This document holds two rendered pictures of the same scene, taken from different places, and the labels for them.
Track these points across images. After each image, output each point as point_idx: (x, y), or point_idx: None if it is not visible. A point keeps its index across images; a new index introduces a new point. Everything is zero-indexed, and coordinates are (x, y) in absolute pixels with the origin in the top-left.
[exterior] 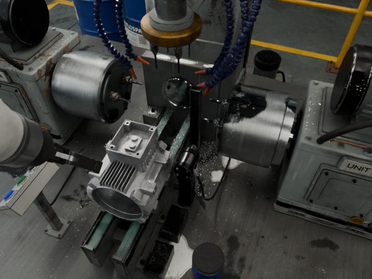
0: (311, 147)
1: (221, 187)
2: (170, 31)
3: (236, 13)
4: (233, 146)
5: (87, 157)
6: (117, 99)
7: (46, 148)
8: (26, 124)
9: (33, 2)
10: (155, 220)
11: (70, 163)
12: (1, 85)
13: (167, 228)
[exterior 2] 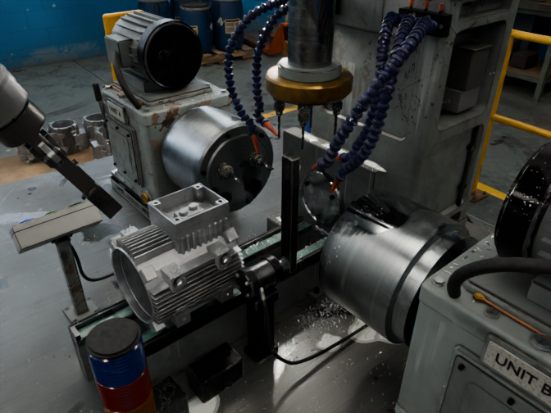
0: (438, 301)
1: (323, 360)
2: (294, 80)
3: (421, 91)
4: (334, 274)
5: (95, 182)
6: (226, 174)
7: (23, 124)
8: (2, 79)
9: (183, 40)
10: (192, 354)
11: (46, 157)
12: (118, 127)
13: (195, 369)
